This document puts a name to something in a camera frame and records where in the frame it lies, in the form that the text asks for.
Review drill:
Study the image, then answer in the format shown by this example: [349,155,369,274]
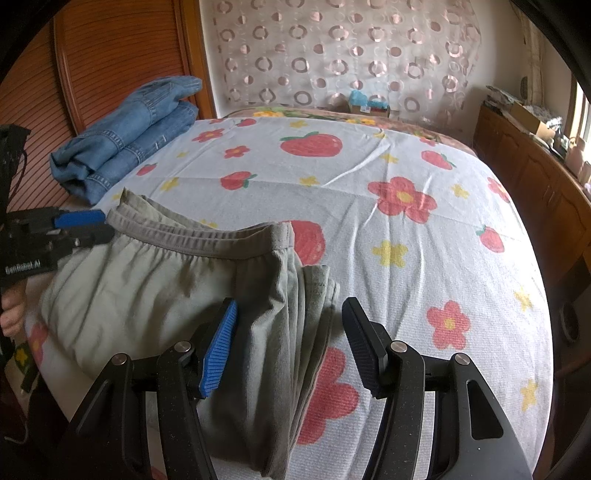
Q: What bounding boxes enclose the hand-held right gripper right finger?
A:
[342,296,532,480]

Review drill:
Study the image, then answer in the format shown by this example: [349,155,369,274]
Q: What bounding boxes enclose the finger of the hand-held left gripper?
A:
[46,225,115,254]
[11,208,107,230]

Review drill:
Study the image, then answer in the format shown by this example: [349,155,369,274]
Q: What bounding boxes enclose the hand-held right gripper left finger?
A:
[55,298,239,480]

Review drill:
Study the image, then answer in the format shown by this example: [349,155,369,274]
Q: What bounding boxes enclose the grey pants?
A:
[39,187,340,478]

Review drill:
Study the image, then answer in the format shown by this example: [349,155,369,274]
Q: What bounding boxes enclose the person's left hand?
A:
[0,284,27,337]

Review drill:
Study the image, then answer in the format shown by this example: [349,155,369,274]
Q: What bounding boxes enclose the folded blue jeans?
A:
[50,76,204,206]

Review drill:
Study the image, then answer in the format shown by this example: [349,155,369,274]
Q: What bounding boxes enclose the wooden slatted panel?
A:
[0,0,218,222]

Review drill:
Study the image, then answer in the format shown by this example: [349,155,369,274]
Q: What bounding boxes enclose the dark round object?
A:
[560,302,581,343]

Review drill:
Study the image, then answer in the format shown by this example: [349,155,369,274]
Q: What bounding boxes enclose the strawberry flower print bed sheet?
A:
[23,115,555,480]

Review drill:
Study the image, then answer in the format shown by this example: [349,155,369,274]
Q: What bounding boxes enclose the yellow flower print quilt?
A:
[222,105,476,158]

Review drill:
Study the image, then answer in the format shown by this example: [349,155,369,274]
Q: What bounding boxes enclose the wooden cabinet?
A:
[473,102,591,287]

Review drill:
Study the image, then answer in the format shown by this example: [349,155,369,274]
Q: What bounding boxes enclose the cardboard box with blue cloth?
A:
[348,90,391,116]

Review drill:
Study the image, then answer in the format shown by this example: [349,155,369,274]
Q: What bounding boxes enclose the open cardboard box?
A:
[503,99,557,134]

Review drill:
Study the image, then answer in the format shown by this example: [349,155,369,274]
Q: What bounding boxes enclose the sheer curtain with circles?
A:
[201,0,483,123]

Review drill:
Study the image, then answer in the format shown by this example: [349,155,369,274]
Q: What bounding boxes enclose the window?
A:
[570,78,591,153]

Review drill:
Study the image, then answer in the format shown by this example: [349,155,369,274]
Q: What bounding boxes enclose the patterned window curtain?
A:
[515,9,546,107]

